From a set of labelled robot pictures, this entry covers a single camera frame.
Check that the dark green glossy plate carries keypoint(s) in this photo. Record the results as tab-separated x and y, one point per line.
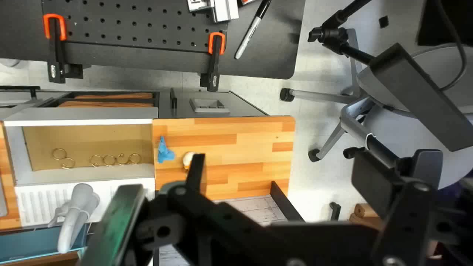
116	227

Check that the grey box with square inset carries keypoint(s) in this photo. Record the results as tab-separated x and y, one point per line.
212	104

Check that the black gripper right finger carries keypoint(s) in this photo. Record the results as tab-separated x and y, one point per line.
426	171

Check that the silver metal block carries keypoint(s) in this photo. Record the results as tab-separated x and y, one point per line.
224	9

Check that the grey office chair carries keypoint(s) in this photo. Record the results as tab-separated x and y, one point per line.
355	101

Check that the small brown wooden block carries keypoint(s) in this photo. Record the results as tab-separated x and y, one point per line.
367	215

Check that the small black square piece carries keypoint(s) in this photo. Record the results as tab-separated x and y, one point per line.
383	21

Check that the dark grey flat slab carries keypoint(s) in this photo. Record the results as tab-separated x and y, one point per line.
419	94

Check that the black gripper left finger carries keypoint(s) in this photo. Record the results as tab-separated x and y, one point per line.
196	172

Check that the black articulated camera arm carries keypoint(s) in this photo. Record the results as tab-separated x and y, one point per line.
335	36

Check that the teal box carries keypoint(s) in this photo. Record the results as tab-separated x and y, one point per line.
30	244

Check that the small cream teddy bear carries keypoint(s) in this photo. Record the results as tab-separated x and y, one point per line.
188	160

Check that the grey frame with wooden panel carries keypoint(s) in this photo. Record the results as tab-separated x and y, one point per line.
105	100

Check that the black perforated board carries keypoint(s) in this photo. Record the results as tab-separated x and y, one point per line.
148	30

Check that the black and silver marker pen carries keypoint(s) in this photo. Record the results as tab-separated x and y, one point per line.
252	30

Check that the orange and black clamp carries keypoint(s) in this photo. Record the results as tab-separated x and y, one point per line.
55	35
215	54

